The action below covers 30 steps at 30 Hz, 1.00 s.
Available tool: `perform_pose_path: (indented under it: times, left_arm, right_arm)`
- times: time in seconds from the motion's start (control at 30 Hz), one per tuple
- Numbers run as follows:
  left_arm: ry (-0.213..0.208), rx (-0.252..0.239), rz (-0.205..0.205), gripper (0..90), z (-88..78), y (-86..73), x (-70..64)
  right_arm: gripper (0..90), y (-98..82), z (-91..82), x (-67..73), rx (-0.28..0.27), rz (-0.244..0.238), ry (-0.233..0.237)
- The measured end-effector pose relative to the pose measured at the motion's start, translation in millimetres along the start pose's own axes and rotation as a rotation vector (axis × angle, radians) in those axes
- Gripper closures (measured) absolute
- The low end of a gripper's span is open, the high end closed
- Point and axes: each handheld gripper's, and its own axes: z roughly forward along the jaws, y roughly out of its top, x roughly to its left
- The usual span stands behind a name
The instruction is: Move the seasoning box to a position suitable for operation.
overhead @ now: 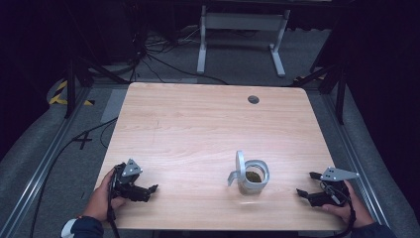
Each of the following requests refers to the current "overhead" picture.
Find aluminium floor rail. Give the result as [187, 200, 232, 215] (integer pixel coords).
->
[0, 86, 92, 238]
[321, 93, 390, 227]

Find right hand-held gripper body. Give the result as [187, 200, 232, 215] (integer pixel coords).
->
[309, 167, 361, 208]

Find white metal desk frame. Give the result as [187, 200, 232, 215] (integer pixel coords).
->
[196, 5, 291, 78]

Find bundle of black floor cables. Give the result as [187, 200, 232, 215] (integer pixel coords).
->
[128, 26, 229, 85]

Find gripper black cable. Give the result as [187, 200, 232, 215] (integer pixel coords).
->
[321, 180, 359, 238]
[106, 167, 122, 238]

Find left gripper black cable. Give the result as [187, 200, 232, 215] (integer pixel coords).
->
[106, 167, 122, 238]

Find black floor cable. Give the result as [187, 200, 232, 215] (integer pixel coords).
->
[29, 117, 119, 238]

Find person's left hand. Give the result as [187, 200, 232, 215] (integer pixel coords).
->
[82, 168, 129, 223]

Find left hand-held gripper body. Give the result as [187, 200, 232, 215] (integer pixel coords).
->
[110, 158, 151, 200]

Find grey floor plate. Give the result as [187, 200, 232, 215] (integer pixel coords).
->
[100, 88, 129, 124]

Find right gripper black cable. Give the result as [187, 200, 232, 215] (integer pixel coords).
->
[321, 180, 359, 238]

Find black metal stand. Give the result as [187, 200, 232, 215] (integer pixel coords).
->
[293, 62, 348, 126]
[63, 54, 128, 119]

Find dark dried leaves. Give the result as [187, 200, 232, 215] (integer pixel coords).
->
[245, 171, 263, 183]

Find person's right hand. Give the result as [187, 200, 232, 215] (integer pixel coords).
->
[321, 179, 376, 229]

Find glass jar with grey lid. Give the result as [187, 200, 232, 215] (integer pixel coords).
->
[227, 150, 270, 196]

